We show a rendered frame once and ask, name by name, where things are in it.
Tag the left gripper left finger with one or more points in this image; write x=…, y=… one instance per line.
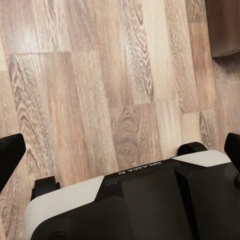
x=12, y=149

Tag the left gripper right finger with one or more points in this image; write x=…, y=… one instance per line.
x=232, y=149

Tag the bed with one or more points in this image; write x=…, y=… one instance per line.
x=223, y=20

